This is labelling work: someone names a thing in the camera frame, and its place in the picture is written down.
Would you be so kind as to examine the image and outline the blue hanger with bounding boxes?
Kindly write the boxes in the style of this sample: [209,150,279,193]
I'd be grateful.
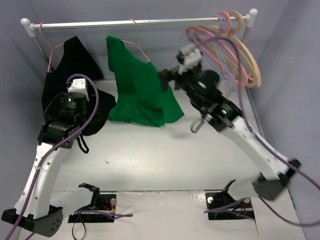
[194,11,238,93]

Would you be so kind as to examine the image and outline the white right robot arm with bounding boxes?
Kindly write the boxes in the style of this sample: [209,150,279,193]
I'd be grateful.
[158,65,301,206]

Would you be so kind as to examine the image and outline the green t shirt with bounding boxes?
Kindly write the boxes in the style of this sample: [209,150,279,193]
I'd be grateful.
[106,35,185,127]

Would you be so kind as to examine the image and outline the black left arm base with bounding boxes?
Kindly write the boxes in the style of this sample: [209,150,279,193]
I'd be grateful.
[68,183,117,223]

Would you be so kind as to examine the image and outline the black t shirt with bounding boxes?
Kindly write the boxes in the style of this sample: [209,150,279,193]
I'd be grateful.
[41,36,117,137]

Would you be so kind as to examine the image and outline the silver clothes rack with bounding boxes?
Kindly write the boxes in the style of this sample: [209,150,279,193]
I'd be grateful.
[20,8,259,136]

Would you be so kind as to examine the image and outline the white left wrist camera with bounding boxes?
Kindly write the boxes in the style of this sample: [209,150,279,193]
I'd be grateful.
[67,78,90,102]

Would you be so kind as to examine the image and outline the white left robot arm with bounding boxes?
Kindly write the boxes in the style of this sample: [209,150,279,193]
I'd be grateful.
[1,92,89,237]

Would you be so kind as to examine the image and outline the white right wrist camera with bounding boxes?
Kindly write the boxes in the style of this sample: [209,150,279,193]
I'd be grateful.
[176,43,202,75]

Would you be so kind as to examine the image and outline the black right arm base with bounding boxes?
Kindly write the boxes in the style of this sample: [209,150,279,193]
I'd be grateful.
[205,179,255,221]

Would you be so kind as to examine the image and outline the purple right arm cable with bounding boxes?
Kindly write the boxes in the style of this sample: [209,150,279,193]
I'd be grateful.
[199,36,320,226]

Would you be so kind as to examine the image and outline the pink hanger with black shirt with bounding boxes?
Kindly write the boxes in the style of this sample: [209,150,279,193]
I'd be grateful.
[39,22,65,74]

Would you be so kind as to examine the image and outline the wooden hanger front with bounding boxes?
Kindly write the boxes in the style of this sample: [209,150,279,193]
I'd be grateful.
[227,8,262,88]

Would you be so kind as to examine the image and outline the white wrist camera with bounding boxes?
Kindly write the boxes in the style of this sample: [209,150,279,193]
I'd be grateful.
[176,43,202,75]
[67,78,90,102]

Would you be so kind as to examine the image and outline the thin black cable loop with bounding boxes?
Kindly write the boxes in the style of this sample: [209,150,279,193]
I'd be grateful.
[71,212,87,240]

